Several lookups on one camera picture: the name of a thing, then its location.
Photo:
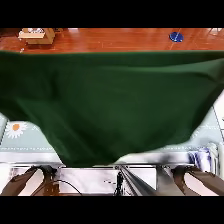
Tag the dark green T-shirt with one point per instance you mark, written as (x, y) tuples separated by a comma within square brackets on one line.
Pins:
[(106, 106)]

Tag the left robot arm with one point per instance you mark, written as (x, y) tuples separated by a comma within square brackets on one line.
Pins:
[(15, 184)]

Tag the blue round object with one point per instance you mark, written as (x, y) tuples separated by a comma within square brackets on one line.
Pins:
[(176, 36)]

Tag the blue and white garment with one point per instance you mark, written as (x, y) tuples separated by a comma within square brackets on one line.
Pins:
[(200, 158)]

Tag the cardboard box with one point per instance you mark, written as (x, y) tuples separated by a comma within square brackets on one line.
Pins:
[(36, 36)]

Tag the pale grey garment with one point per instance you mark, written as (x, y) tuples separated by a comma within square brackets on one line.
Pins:
[(213, 156)]

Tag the silver frame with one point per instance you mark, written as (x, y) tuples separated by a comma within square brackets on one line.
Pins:
[(86, 176)]

